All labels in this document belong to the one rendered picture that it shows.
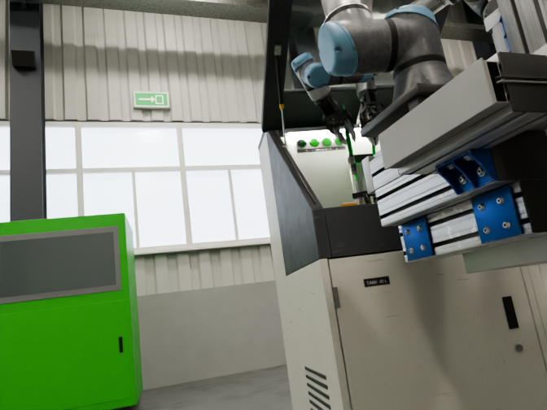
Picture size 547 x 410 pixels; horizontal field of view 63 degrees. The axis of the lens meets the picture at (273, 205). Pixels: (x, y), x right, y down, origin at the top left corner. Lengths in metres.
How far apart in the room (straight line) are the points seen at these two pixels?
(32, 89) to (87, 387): 3.25
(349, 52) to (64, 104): 5.21
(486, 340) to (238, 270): 4.28
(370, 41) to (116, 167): 4.84
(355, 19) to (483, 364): 1.09
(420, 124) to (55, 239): 3.56
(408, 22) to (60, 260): 3.41
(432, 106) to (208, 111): 5.46
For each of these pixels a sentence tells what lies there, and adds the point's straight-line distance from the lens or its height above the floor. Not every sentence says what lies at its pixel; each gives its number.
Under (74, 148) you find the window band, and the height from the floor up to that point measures 2.79.
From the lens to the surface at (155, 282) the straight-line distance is 5.41.
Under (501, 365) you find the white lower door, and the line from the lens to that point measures 1.63.
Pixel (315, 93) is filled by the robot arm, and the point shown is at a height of 1.34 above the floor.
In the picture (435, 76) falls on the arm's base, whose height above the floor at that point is 1.08.
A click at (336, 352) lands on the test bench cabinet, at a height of 0.51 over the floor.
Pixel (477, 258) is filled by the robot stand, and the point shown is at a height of 0.71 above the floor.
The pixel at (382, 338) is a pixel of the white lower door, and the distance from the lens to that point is 1.45.
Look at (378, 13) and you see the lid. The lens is 1.98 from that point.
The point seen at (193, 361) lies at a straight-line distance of 5.41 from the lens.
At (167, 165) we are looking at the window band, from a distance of 5.75.
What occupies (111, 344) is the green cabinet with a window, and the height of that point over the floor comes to 0.56.
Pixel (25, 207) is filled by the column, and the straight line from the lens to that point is 5.20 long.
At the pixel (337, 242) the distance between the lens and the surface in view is 1.42.
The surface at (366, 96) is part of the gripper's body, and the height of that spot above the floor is 1.41.
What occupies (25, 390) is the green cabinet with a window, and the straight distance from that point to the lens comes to 4.05.
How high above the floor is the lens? 0.66
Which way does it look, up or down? 13 degrees up
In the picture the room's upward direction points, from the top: 8 degrees counter-clockwise
